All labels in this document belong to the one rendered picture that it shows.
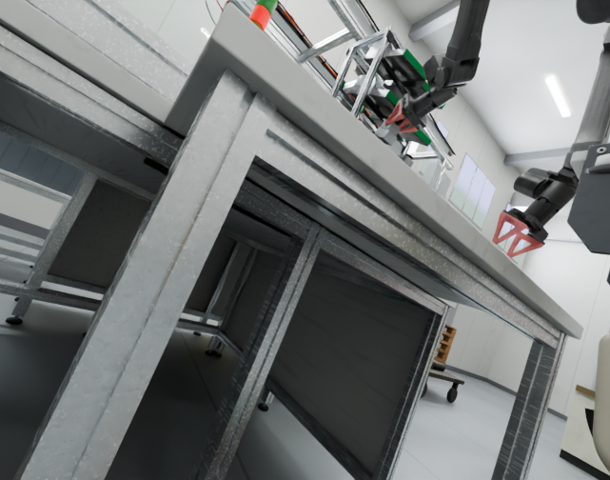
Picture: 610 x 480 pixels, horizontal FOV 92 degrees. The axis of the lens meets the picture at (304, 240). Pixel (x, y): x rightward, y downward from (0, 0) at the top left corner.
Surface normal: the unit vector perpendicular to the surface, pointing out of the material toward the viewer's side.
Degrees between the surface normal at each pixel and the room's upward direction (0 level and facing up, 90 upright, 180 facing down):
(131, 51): 90
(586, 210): 90
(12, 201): 90
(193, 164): 90
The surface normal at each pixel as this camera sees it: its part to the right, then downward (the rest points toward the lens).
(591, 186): -0.76, -0.40
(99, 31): 0.62, 0.16
